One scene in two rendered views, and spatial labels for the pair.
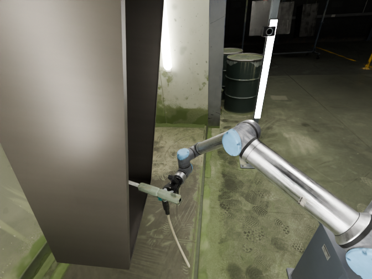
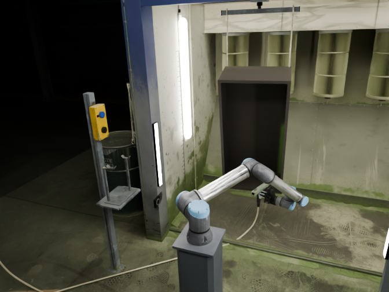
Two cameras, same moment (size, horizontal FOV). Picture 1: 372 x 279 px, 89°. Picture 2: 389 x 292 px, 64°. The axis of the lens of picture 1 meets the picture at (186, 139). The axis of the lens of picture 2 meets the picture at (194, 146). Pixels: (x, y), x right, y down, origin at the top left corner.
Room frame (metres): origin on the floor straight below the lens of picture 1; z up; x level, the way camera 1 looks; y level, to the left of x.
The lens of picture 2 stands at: (0.81, -2.59, 2.09)
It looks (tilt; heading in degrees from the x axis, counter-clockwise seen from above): 21 degrees down; 103
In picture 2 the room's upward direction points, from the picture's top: 2 degrees counter-clockwise
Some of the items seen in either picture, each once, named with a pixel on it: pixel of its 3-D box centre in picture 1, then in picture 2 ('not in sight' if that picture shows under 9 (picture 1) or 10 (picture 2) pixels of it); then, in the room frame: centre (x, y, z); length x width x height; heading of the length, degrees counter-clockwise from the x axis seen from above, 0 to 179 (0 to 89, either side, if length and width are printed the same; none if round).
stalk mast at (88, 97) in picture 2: not in sight; (103, 190); (-0.45, -0.51, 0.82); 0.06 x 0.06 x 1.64; 81
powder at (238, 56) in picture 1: (244, 57); not in sight; (3.20, -1.02, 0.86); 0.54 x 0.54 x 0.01
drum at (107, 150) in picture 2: not in sight; (123, 172); (-0.79, 0.56, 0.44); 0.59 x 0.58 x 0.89; 151
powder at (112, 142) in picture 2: not in sight; (119, 139); (-0.80, 0.56, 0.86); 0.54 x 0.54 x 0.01
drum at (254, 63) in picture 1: (242, 83); not in sight; (3.20, -1.02, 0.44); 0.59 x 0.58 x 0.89; 5
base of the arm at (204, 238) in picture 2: not in sight; (199, 231); (0.40, -0.75, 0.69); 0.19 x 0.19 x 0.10
